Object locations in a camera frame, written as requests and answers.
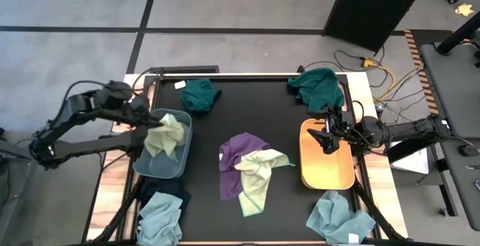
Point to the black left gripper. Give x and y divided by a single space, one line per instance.
138 109

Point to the black computer mouse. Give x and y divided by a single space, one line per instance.
468 150

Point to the black table frame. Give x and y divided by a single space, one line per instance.
375 213

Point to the grey desk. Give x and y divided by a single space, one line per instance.
457 96

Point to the black pole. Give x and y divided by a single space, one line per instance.
457 36

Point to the orange black striped strip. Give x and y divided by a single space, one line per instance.
420 69

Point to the navy blue microfiber towel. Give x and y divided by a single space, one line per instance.
165 186

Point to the dark green towel white tag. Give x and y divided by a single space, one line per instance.
198 96

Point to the yellow star paper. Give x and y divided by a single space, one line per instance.
464 10

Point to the orange plastic basket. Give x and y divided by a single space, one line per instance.
326 171

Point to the black desk leg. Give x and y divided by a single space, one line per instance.
448 186

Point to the purple microfiber towel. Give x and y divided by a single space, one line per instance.
234 152

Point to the light blue microfiber towel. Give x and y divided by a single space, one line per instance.
159 219

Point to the black desk support bar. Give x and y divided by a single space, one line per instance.
405 154

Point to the blue plastic basket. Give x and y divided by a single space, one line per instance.
165 167

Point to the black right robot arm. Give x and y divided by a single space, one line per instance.
405 131

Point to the light blue towel white tag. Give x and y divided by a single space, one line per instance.
337 219

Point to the white paper sheet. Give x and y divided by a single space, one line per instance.
412 163

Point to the grey metal stand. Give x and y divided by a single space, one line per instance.
17 189

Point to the black table mat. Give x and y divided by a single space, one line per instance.
262 103

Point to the black clamp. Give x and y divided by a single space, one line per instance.
300 68

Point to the light green microfiber towel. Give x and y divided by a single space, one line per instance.
257 174
165 137

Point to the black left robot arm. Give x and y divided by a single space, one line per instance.
75 107

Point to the dark green microfiber towel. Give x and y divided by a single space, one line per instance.
318 88

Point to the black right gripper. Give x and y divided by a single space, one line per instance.
343 128

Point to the black cabinet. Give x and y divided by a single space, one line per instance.
371 9

